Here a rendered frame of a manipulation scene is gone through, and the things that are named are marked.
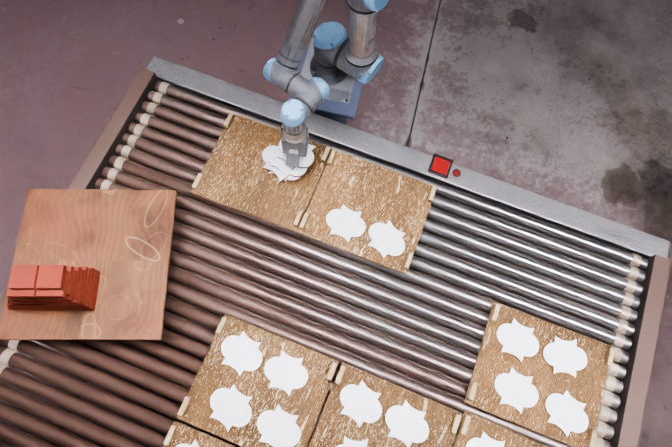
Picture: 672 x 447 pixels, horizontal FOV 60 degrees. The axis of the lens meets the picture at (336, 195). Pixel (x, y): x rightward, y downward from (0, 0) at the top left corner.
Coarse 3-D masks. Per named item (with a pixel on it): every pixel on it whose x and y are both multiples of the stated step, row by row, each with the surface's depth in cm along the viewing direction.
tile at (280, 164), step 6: (276, 150) 212; (276, 156) 211; (276, 162) 210; (282, 162) 210; (282, 168) 209; (288, 168) 210; (294, 168) 210; (300, 168) 210; (306, 168) 210; (288, 174) 209; (294, 174) 209; (300, 174) 209
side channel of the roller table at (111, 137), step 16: (144, 80) 226; (128, 96) 223; (144, 96) 226; (128, 112) 220; (112, 128) 218; (128, 128) 223; (96, 144) 215; (112, 144) 216; (96, 160) 213; (80, 176) 211; (96, 176) 213; (0, 304) 193; (0, 320) 191
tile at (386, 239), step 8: (376, 224) 207; (384, 224) 207; (368, 232) 206; (376, 232) 206; (384, 232) 206; (392, 232) 206; (400, 232) 206; (376, 240) 205; (384, 240) 205; (392, 240) 205; (400, 240) 205; (376, 248) 204; (384, 248) 204; (392, 248) 204; (400, 248) 204; (384, 256) 203; (392, 256) 204
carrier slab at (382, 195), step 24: (336, 168) 216; (360, 168) 216; (384, 168) 216; (336, 192) 212; (360, 192) 213; (384, 192) 213; (408, 192) 213; (312, 216) 209; (360, 216) 209; (384, 216) 209; (408, 216) 210; (336, 240) 206; (360, 240) 206; (408, 240) 206; (384, 264) 203
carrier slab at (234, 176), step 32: (224, 128) 221; (256, 128) 221; (224, 160) 216; (256, 160) 216; (320, 160) 217; (192, 192) 211; (224, 192) 211; (256, 192) 212; (288, 192) 212; (288, 224) 207
